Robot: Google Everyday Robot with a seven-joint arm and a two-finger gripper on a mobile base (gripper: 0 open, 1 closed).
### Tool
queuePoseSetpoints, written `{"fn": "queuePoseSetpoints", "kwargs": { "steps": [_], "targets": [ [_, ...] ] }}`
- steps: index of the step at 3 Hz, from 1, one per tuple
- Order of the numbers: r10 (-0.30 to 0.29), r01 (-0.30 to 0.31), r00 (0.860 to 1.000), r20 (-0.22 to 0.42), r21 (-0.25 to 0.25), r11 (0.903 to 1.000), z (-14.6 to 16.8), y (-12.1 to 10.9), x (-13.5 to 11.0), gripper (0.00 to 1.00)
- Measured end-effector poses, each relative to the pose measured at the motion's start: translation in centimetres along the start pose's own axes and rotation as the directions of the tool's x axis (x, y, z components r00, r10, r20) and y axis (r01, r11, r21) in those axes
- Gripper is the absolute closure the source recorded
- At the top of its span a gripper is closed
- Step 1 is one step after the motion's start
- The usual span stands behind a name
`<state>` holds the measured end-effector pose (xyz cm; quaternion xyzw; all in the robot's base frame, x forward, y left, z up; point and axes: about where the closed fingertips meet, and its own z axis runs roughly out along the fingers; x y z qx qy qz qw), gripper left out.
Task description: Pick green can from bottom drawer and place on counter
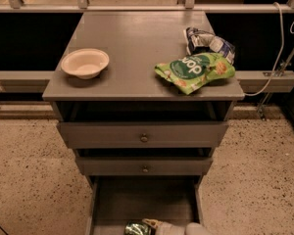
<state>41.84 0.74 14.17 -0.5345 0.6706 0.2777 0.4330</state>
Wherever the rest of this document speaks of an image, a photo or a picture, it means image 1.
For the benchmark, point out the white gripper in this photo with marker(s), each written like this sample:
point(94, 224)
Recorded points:
point(171, 229)

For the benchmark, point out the green soda can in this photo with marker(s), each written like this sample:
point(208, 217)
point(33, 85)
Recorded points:
point(137, 228)

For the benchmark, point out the grey open bottom drawer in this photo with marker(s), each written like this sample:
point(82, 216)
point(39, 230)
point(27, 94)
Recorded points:
point(118, 200)

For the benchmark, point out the brass middle drawer knob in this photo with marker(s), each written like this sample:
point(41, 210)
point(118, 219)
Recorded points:
point(145, 169)

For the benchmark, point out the brass drawer knob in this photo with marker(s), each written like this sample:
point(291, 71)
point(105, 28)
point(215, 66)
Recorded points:
point(145, 169)
point(144, 138)

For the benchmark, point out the grey wooden drawer cabinet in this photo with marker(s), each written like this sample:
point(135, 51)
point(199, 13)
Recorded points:
point(143, 146)

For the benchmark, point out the brass top drawer knob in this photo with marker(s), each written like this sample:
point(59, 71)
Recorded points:
point(144, 138)

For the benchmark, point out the grey middle drawer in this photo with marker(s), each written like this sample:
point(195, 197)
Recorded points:
point(133, 166)

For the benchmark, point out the grey top drawer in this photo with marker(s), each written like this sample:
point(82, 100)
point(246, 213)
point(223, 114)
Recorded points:
point(92, 135)

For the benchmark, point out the green chip bag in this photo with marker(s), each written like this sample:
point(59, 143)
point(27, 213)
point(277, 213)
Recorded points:
point(193, 72)

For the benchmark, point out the white paper bowl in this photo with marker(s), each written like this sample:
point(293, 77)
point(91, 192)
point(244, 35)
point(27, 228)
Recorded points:
point(85, 63)

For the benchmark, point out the blue white chip bag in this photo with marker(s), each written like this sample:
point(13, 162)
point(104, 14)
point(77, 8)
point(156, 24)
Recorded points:
point(200, 41)

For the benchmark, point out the metal railing frame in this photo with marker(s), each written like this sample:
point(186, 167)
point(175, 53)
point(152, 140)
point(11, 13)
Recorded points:
point(137, 8)

